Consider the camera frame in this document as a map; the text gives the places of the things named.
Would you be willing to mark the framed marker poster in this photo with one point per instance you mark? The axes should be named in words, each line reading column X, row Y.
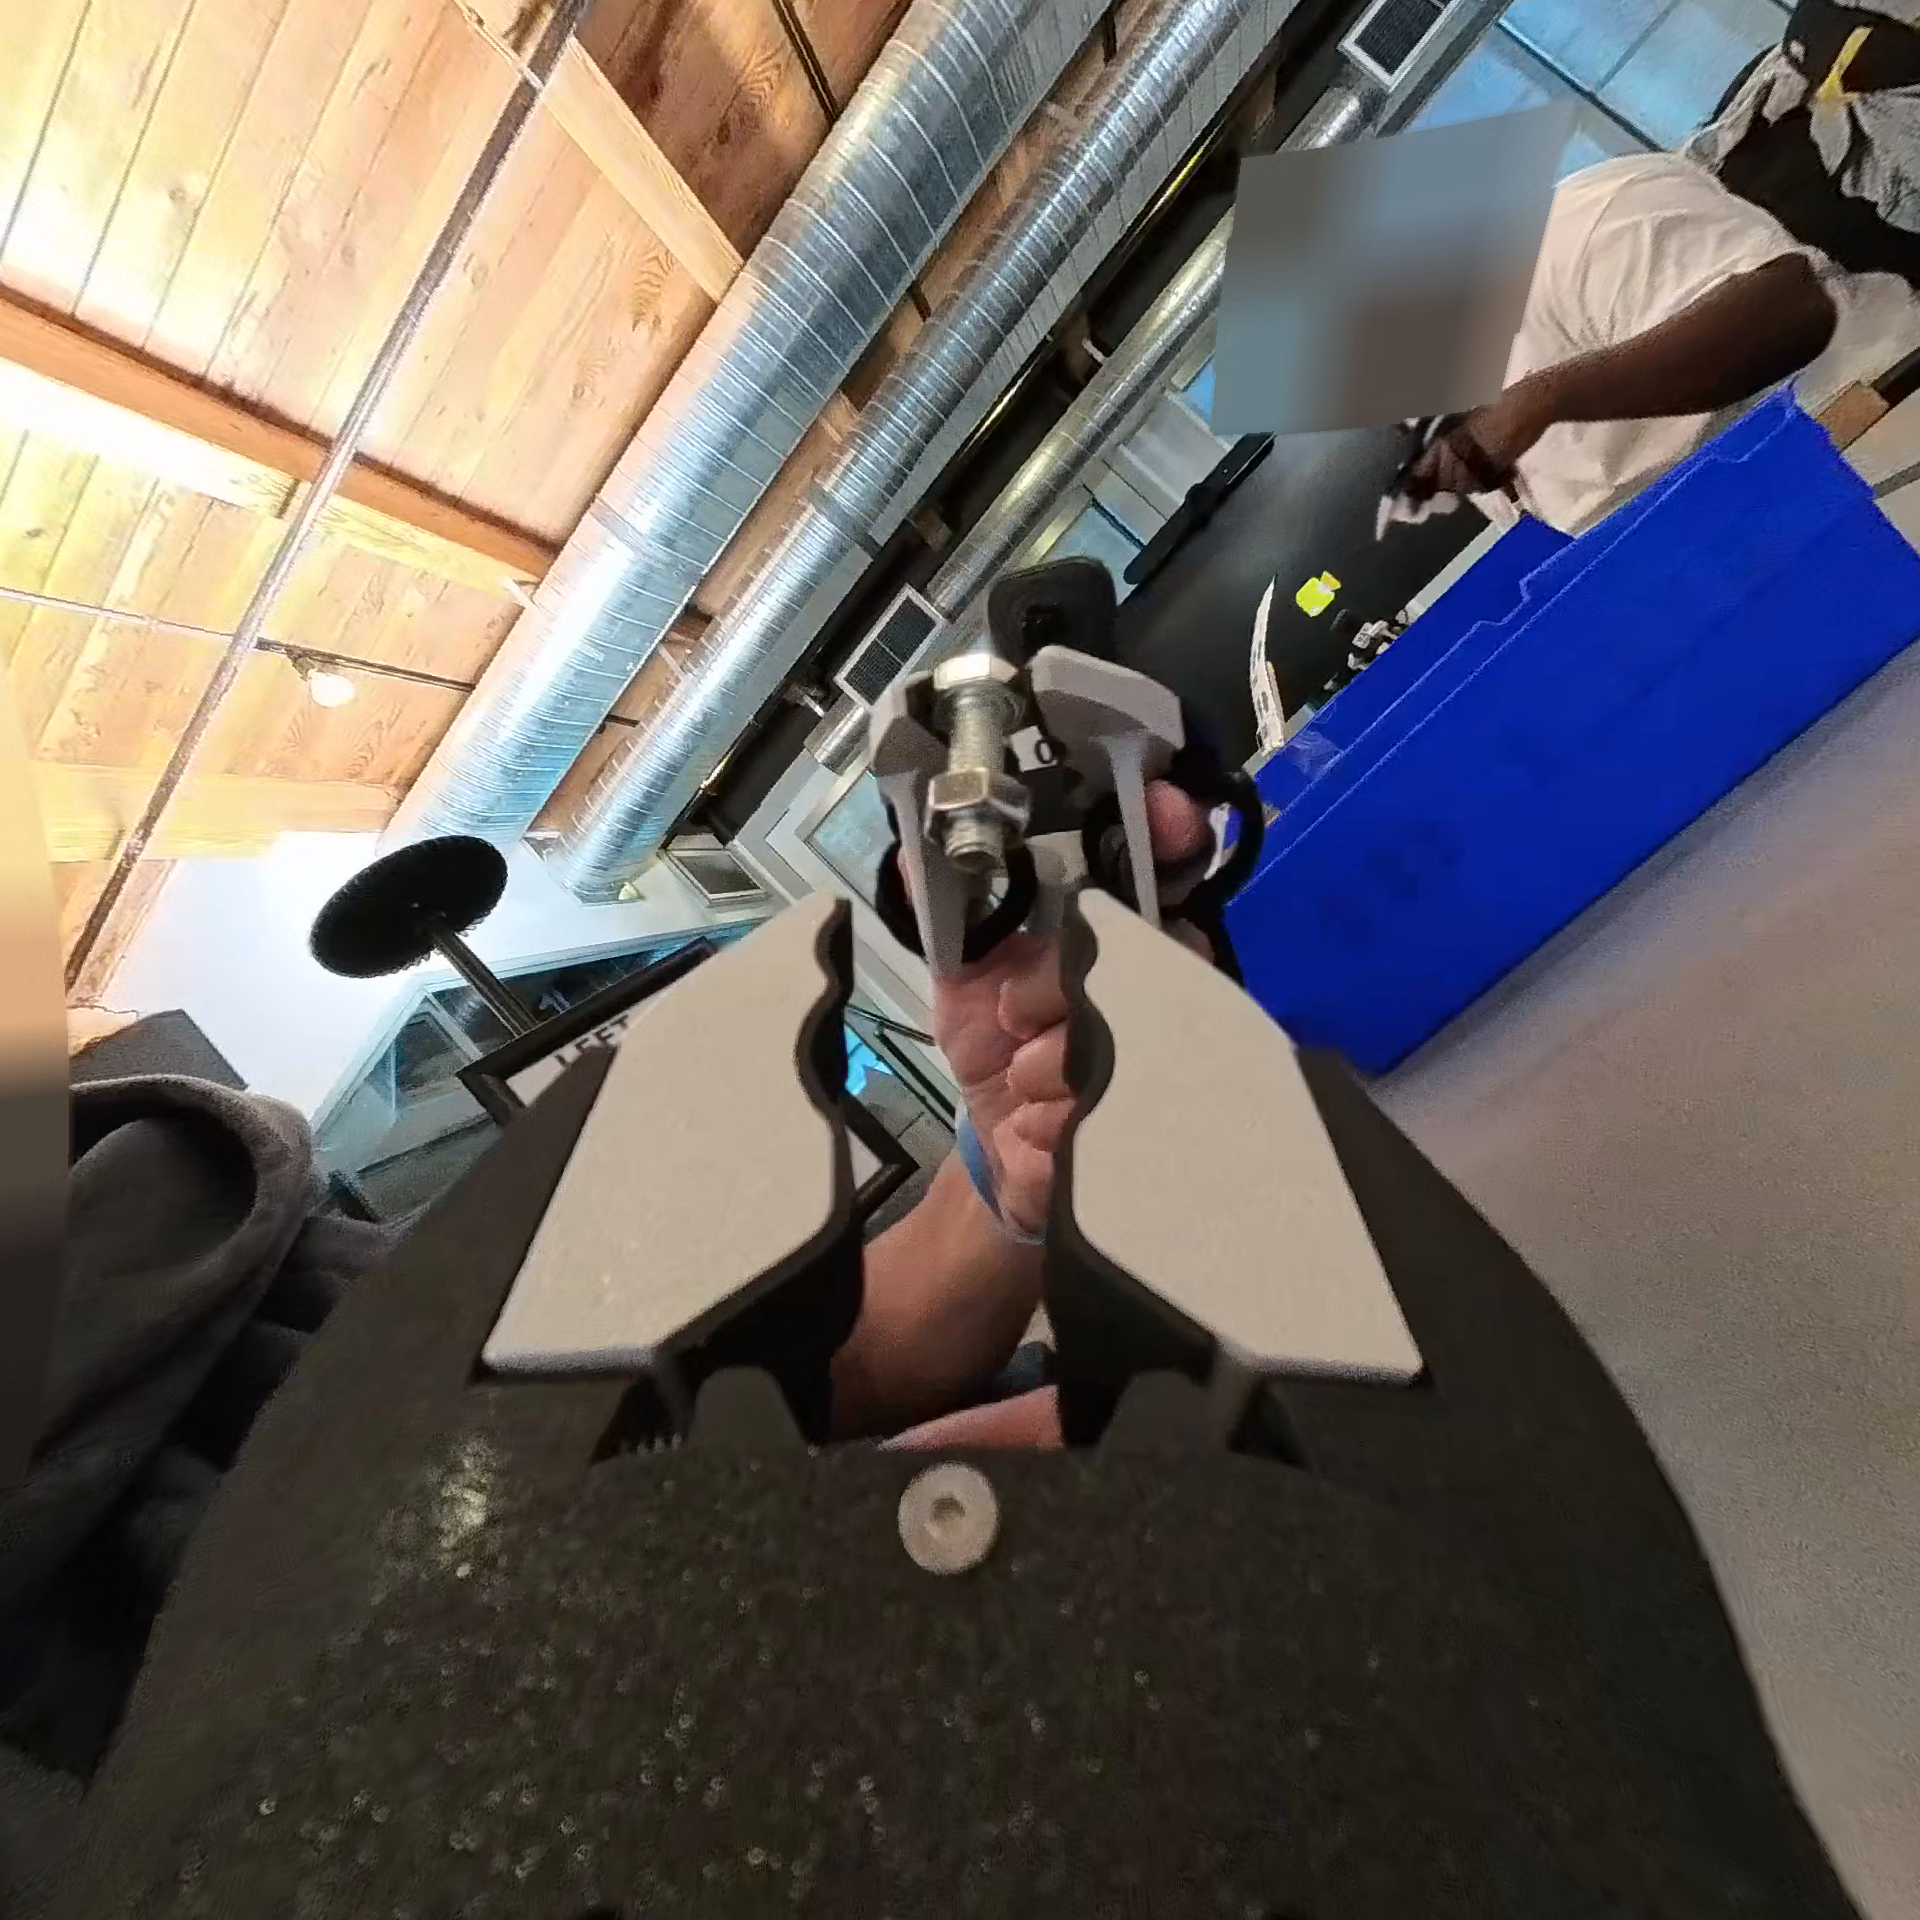
column 579, row 1050

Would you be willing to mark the large silver hex nut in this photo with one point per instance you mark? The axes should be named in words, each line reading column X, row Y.
column 975, row 817

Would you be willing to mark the blue plastic bin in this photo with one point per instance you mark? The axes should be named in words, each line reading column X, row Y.
column 1395, row 674
column 1576, row 783

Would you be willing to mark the denim jacket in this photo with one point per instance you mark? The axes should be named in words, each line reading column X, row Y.
column 1860, row 118

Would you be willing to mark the black video bar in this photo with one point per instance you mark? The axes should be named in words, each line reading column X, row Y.
column 1198, row 511

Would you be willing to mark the printed instruction sheet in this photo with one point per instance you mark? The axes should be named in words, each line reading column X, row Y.
column 1266, row 661

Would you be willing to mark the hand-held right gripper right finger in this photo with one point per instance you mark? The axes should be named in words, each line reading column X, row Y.
column 1228, row 1186

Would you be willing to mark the person's left forearm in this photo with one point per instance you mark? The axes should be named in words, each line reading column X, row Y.
column 945, row 1306

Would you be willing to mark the ceiling air vent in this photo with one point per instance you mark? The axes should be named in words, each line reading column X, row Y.
column 1388, row 39
column 888, row 646

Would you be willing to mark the short thick silver bolt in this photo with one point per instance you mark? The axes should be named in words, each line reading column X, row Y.
column 975, row 738

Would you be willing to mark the black television screen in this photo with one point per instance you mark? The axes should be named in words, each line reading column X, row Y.
column 1319, row 511

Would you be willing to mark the blue wristband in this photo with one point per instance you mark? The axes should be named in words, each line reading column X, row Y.
column 996, row 1186

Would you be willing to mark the yellow sticker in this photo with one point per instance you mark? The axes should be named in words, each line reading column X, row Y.
column 1318, row 596

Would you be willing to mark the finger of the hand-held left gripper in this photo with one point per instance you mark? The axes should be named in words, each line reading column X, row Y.
column 1117, row 697
column 908, row 737

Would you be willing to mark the grey desk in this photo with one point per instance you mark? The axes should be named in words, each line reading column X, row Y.
column 1678, row 1350

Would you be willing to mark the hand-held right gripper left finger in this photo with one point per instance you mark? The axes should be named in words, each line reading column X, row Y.
column 675, row 1186

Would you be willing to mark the black floor lamp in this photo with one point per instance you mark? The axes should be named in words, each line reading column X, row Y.
column 406, row 900

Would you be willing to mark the person's left hand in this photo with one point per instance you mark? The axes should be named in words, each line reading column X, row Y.
column 1013, row 1050

